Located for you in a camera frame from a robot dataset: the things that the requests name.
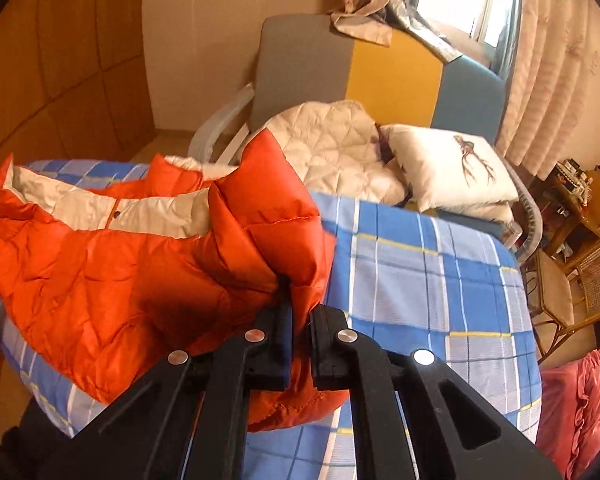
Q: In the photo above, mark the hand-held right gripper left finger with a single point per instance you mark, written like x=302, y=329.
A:
x=284, y=360

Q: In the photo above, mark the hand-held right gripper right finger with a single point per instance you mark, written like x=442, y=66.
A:
x=330, y=355

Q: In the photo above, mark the orange down jacket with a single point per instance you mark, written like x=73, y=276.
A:
x=105, y=270

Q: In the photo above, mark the blue plaid bed sheet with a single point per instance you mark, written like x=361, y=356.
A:
x=430, y=270

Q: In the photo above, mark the cream quilted blanket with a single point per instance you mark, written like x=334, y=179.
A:
x=330, y=150

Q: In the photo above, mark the plain white pillow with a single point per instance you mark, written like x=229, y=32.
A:
x=480, y=212

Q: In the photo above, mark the white deer print pillow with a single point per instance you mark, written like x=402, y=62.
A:
x=440, y=170

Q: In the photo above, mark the rattan chair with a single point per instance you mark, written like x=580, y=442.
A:
x=555, y=290

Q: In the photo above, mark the pink ruffled cloth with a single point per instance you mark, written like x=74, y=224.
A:
x=580, y=410

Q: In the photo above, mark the grey yellow blue headboard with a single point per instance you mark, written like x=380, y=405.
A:
x=300, y=70

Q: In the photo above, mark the wooden desk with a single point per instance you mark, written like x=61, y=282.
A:
x=595, y=210

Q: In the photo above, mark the wooden wardrobe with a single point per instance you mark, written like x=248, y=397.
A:
x=55, y=85

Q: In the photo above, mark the window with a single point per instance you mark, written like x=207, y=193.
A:
x=455, y=0

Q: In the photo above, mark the grey bed guard rail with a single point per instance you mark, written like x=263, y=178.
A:
x=527, y=210

